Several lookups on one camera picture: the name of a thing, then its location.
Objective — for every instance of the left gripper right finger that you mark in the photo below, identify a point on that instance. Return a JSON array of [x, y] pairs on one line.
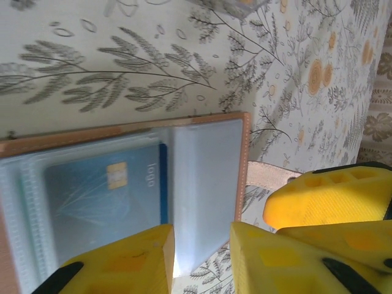
[[269, 269]]

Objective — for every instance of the floral tablecloth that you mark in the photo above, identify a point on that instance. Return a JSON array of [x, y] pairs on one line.
[[92, 30]]

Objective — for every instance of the blue credit card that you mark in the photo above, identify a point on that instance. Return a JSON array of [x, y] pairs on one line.
[[92, 199]]

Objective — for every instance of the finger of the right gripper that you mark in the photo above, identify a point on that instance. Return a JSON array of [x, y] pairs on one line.
[[352, 245], [330, 199]]

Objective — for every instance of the pink leather card holder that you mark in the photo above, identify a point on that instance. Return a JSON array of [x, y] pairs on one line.
[[208, 171]]

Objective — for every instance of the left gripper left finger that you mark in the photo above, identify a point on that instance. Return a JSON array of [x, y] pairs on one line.
[[131, 263]]

